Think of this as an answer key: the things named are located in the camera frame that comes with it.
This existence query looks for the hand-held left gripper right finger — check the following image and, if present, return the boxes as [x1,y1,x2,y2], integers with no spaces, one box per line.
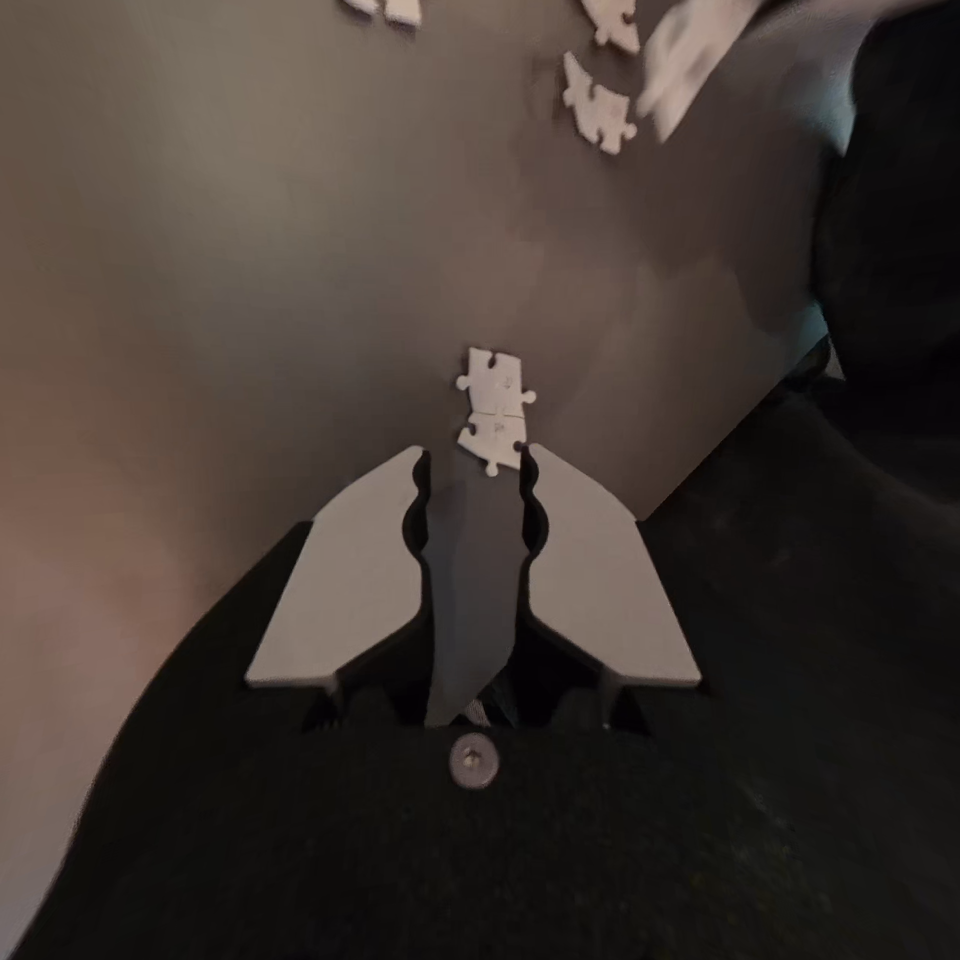
[516,444,703,693]

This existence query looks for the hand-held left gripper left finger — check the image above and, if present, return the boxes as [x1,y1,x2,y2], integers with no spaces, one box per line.
[245,446,435,691]

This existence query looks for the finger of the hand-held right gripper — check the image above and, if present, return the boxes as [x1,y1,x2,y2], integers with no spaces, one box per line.
[633,0,769,145]

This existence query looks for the white puzzle pieces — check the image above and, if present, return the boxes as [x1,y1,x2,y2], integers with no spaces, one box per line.
[455,347,540,478]

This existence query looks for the white puzzle piece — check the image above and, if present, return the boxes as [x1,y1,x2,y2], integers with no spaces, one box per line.
[561,51,640,157]
[576,0,645,58]
[341,0,426,30]

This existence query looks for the person's dark clothing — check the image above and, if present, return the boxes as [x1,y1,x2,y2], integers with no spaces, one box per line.
[638,0,960,960]

